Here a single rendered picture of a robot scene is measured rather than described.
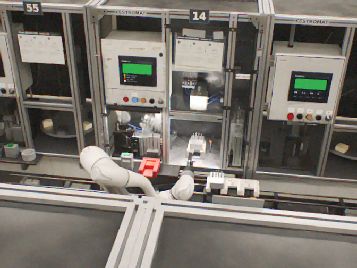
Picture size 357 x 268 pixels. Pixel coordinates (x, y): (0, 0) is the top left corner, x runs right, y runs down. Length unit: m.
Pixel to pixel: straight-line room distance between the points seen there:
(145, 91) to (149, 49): 0.30
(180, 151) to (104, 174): 1.25
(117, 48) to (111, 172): 0.96
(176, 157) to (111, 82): 0.77
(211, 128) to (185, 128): 0.22
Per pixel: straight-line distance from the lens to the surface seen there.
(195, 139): 3.29
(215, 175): 3.06
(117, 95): 3.01
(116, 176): 2.24
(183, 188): 2.56
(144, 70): 2.87
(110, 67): 2.95
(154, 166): 3.10
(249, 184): 3.11
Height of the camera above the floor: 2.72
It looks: 30 degrees down
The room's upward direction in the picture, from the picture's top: 1 degrees clockwise
